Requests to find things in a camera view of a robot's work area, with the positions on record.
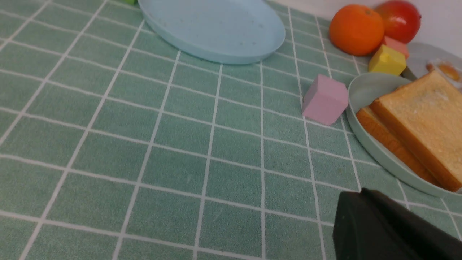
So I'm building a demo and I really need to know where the yellow cube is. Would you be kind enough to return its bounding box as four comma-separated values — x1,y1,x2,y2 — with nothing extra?
368,45,407,76

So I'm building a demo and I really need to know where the red tomato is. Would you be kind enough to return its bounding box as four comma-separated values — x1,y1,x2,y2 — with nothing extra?
374,0,422,43

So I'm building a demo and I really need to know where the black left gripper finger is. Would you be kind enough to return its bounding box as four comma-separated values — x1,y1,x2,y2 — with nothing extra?
333,188,462,260

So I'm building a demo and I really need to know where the grey plate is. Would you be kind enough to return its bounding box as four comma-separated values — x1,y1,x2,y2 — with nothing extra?
402,43,462,81

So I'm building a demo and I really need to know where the toast slice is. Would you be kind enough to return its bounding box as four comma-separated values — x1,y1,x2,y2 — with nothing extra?
369,71,462,192
356,107,443,188

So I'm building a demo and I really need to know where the salmon pink cube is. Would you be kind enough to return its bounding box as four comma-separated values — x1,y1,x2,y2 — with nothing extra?
382,36,409,60

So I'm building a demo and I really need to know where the light blue plate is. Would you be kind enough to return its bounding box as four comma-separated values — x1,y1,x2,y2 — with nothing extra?
138,0,286,65

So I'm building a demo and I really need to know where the back fried egg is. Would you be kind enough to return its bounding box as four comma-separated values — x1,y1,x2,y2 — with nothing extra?
426,59,462,92

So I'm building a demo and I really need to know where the mint green plate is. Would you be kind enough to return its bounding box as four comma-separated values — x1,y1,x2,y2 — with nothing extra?
346,73,461,199

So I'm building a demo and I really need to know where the orange fruit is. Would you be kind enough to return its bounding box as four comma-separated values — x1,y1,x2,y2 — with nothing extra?
329,4,385,56

